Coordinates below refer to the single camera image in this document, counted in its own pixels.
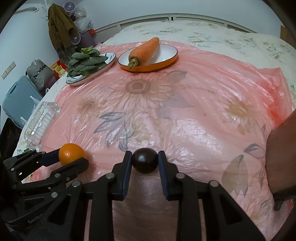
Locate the white plate with greens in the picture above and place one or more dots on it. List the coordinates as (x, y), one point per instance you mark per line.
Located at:
(88, 75)

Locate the dark plum back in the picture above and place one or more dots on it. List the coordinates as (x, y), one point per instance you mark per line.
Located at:
(145, 160)

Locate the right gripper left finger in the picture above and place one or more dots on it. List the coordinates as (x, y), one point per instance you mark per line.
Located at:
(122, 172)

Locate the black and copper canister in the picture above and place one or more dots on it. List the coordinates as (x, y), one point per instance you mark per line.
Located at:
(280, 161)

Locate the orange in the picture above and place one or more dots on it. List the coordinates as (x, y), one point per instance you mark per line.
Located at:
(69, 153)

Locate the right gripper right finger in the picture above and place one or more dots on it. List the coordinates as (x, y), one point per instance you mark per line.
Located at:
(167, 172)

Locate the blue suitcase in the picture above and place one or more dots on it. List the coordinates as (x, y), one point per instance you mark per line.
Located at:
(19, 101)

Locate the white bed frame rail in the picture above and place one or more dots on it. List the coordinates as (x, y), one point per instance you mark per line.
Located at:
(119, 25)

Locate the floral bed duvet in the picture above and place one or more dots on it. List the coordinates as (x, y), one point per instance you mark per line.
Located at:
(259, 50)

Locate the pink plastic sheet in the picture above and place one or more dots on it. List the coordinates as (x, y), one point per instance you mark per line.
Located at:
(209, 113)

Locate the hanging brown coat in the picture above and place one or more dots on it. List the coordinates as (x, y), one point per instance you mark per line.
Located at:
(61, 27)

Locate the green leafy vegetables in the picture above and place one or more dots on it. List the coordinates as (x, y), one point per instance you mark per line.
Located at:
(86, 59)

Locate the orange rimmed white plate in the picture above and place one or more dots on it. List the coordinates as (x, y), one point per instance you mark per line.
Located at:
(164, 56)

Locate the grey bag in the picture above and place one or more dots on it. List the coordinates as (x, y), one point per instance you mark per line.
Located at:
(39, 73)

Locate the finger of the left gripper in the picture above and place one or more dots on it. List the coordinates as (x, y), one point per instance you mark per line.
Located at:
(69, 172)
(31, 160)

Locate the wooden headboard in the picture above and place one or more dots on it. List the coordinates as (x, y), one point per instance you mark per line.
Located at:
(284, 35)

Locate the carrot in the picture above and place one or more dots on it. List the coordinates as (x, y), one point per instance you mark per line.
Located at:
(140, 55)

